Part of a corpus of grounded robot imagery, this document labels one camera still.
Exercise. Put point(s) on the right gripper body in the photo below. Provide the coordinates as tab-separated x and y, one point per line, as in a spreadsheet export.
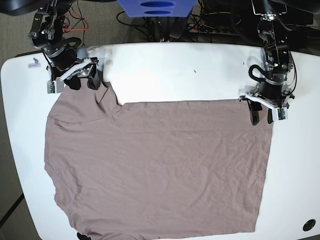
67	63

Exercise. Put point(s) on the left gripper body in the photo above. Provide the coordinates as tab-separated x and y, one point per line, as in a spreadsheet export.
271	91

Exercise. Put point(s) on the mauve T-shirt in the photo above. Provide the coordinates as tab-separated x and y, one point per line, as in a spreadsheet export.
155	170

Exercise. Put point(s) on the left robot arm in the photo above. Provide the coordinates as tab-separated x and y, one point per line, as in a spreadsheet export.
277	80

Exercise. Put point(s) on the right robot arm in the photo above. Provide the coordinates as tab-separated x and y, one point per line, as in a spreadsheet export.
49	24

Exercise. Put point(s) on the small white logo sticker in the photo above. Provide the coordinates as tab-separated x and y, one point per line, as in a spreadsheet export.
35	64

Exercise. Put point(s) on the black power strip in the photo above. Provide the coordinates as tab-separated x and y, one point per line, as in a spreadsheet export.
209	29

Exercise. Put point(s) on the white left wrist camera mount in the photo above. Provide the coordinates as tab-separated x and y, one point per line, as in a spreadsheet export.
278	107

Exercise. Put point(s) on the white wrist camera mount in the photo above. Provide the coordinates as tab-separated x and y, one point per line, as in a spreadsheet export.
57	86
278	107

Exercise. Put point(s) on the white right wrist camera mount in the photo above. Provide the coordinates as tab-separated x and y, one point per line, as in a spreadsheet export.
57	86

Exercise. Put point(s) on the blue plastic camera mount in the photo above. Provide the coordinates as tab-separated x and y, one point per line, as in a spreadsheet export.
157	8

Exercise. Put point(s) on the black right cable grommet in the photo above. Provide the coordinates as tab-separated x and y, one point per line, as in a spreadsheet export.
309	225

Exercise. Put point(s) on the black cable grommet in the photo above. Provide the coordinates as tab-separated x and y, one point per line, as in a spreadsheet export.
82	237
309	225

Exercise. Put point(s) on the black left cable grommet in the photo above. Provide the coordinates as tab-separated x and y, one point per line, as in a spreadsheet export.
82	237

